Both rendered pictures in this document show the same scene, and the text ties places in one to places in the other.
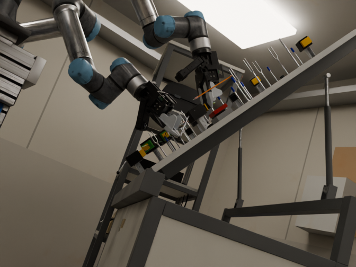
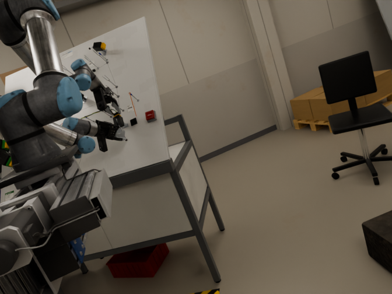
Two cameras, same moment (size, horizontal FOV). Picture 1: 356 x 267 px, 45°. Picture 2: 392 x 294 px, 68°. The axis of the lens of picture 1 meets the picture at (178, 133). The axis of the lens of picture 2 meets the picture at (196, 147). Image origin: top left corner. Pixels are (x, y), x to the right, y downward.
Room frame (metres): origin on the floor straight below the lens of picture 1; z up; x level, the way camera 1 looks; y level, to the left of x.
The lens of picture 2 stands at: (0.43, 1.40, 1.27)
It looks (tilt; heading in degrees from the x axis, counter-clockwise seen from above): 14 degrees down; 292
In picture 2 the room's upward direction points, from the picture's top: 21 degrees counter-clockwise
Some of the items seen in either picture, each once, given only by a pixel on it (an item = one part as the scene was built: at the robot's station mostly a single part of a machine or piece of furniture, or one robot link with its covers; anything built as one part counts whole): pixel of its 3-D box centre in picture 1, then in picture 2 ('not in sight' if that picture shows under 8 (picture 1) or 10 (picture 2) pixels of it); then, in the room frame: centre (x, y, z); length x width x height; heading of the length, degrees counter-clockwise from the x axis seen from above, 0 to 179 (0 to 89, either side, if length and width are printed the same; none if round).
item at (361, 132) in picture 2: not in sight; (356, 117); (0.05, -1.15, 0.46); 0.59 x 0.59 x 0.93
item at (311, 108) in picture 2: not in sight; (341, 100); (-0.08, -2.84, 0.21); 1.16 x 0.84 x 0.42; 32
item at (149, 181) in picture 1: (128, 195); (81, 191); (1.73, 0.10, 0.83); 1.18 x 0.05 x 0.06; 8
